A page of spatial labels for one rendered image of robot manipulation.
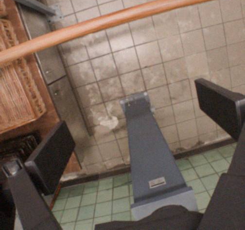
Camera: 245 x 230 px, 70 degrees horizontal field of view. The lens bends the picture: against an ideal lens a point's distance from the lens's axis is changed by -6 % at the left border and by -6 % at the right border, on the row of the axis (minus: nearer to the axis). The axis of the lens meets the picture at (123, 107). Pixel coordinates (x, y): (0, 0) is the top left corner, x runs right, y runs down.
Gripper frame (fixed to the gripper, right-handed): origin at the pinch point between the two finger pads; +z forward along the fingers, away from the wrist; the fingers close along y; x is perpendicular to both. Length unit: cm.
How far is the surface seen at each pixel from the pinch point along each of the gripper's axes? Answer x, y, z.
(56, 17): 46, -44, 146
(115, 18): 12.4, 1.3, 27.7
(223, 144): -113, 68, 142
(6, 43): 27, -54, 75
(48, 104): -11, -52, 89
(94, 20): 13.4, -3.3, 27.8
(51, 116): -19, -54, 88
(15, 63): 16, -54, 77
